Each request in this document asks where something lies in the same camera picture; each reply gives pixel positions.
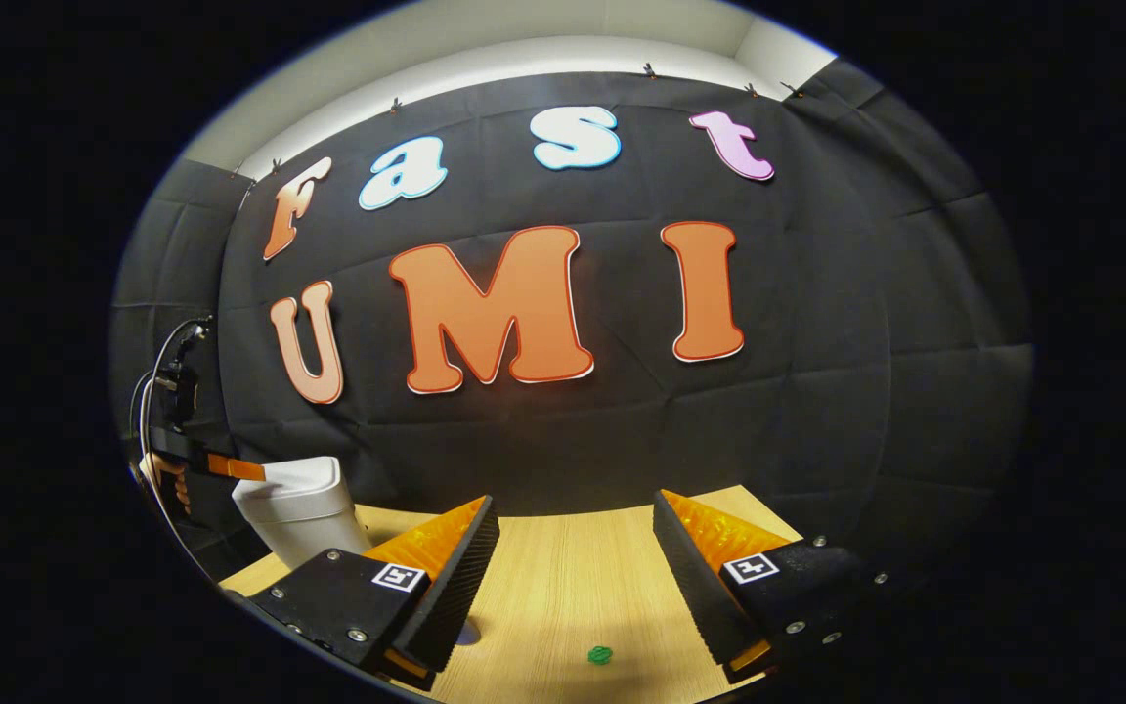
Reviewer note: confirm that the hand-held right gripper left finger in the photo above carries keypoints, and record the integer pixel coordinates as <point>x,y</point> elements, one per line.
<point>455,587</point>

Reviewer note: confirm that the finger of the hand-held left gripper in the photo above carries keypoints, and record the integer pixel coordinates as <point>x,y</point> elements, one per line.
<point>236,467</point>

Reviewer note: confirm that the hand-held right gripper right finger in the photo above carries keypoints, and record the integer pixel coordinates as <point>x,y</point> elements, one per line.
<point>690,587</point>

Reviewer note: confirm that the white desktop garbage bin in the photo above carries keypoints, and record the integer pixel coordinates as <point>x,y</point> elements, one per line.
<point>304,518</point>

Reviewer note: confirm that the small green paper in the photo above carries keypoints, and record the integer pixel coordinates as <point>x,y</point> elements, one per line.
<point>600,655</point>

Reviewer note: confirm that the wooden desktop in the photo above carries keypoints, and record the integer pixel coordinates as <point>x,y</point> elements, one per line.
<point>573,567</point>

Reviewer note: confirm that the dark grey quilted side cloth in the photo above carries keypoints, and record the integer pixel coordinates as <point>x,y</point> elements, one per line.
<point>954,323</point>
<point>167,264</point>

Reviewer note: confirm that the black backdrop cloth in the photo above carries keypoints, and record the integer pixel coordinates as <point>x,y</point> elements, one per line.
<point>622,430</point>

